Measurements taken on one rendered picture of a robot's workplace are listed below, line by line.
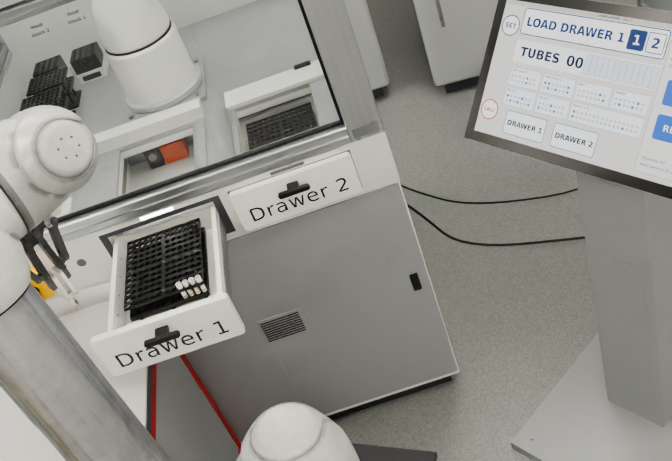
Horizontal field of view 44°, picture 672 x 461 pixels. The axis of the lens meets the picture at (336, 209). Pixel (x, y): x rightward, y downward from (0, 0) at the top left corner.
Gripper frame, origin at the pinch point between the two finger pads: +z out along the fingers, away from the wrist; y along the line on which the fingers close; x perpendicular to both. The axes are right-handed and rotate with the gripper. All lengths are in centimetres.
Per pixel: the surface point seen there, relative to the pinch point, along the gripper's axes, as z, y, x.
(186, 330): 12.9, 9.6, -22.2
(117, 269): 11.7, 13.1, 6.9
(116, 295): 12.0, 8.0, 0.5
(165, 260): 10.6, 20.0, -3.7
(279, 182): 9, 49, -13
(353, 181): 15, 61, -23
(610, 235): 32, 83, -73
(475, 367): 101, 78, -26
